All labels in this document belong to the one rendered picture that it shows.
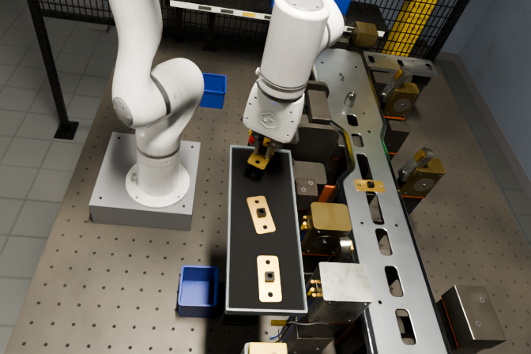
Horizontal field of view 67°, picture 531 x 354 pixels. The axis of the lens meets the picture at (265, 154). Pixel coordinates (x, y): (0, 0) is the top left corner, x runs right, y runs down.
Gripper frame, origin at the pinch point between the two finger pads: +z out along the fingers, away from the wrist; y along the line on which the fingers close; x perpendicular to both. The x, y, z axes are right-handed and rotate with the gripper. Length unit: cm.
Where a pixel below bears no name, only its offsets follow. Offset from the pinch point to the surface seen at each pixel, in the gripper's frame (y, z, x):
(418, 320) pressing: 45, 24, -8
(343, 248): 23.1, 13.5, -5.8
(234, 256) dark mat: 4.0, 7.6, -21.1
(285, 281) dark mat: 14.2, 7.6, -21.3
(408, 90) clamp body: 30, 19, 68
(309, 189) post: 11.7, 13.6, 5.6
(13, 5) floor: -242, 124, 146
